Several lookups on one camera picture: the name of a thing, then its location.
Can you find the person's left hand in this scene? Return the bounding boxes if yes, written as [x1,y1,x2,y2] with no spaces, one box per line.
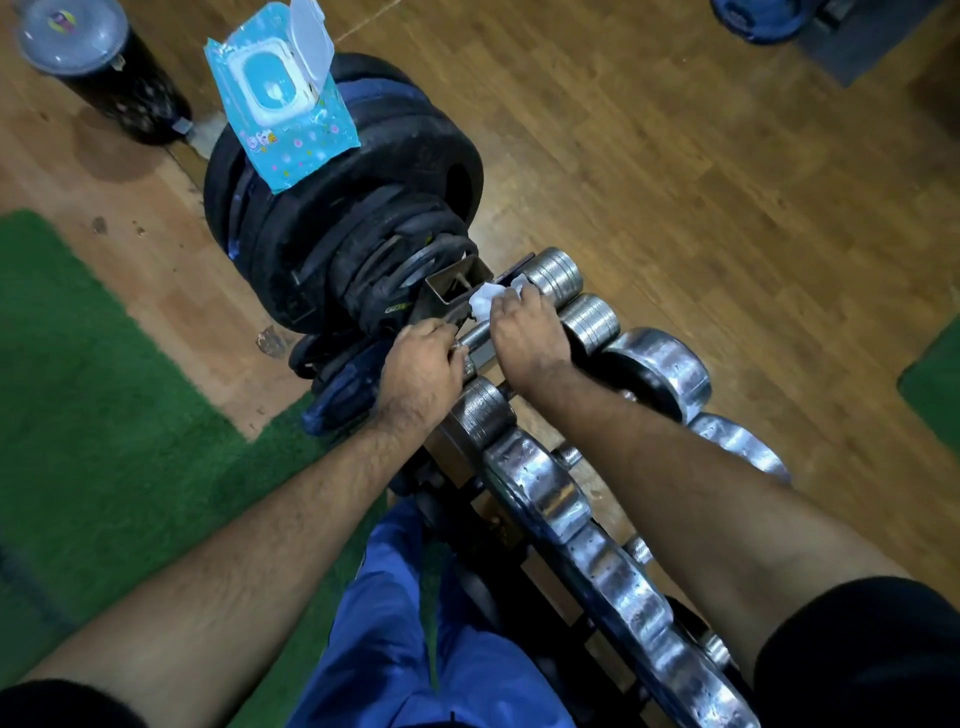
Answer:
[372,318,471,437]

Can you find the person's right hand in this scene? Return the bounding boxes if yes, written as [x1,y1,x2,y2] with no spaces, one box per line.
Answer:
[489,284,576,395]

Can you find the white wet wipe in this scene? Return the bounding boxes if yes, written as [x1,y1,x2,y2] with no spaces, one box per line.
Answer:
[468,273,534,324]

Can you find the small chrome dumbbell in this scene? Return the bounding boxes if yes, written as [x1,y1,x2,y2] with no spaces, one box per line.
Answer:
[456,246,585,382]
[448,293,622,453]

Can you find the person's left forearm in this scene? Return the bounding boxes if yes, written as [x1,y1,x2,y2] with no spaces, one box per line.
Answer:
[22,411,440,728]

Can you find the person's right forearm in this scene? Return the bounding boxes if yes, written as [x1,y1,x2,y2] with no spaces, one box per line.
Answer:
[517,358,912,685]

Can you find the square metal rack tube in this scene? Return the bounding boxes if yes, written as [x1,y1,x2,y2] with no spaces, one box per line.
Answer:
[407,253,497,327]

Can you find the blue and black weight plate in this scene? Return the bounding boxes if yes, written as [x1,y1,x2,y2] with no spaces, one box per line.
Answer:
[288,333,396,438]

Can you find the large chrome dumbbell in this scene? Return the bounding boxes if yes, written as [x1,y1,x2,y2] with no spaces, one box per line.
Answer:
[633,596,762,728]
[483,327,714,547]
[558,411,793,648]

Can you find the stack of black weight plates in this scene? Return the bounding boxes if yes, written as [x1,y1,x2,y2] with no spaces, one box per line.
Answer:
[201,51,486,340]

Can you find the blue wet wipes packet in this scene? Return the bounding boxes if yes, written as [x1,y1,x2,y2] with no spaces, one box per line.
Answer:
[203,0,362,196]

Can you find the blue trousers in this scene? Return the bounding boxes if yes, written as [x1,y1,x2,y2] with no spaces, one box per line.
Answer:
[287,498,577,728]

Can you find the large green turf mat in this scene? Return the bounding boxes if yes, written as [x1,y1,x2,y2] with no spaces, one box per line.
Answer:
[0,209,451,728]

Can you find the blue round object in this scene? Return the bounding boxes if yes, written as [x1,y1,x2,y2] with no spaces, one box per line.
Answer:
[708,0,828,46]

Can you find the small green turf mat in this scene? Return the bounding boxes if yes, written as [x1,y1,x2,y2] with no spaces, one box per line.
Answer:
[896,315,960,460]

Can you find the dark grey floor mat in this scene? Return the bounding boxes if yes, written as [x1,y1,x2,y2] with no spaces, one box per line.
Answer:
[793,0,948,89]

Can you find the black bin with grey lid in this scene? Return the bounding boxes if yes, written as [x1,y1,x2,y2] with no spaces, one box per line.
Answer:
[14,0,195,148]

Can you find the black right sleeve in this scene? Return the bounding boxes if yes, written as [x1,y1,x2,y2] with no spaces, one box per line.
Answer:
[753,575,960,728]

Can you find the black sleeve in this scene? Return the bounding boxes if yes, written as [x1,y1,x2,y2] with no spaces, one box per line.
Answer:
[0,678,149,728]
[753,575,960,728]

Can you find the black left sleeve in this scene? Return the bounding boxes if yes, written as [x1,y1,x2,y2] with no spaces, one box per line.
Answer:
[0,678,149,728]

